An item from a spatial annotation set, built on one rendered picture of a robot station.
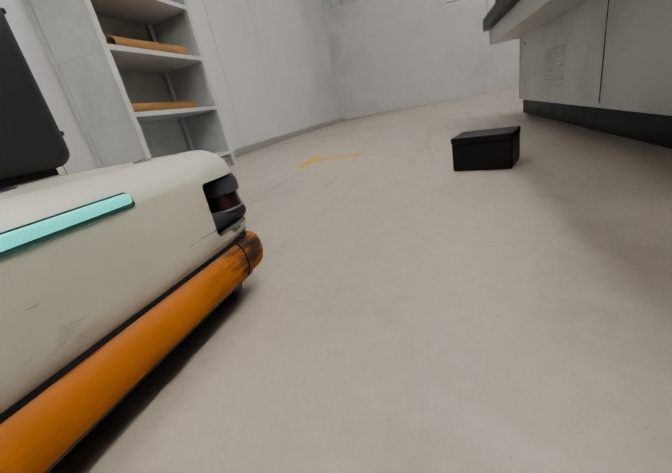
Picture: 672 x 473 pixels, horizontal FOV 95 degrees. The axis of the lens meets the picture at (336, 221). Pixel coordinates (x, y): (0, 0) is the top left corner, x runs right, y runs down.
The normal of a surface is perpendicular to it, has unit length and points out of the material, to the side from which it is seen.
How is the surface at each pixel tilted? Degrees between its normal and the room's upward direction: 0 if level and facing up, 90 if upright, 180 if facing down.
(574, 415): 0
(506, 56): 90
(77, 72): 90
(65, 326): 90
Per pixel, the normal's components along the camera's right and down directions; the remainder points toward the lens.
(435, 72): -0.27, 0.38
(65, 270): 0.94, -0.07
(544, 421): -0.19, -0.92
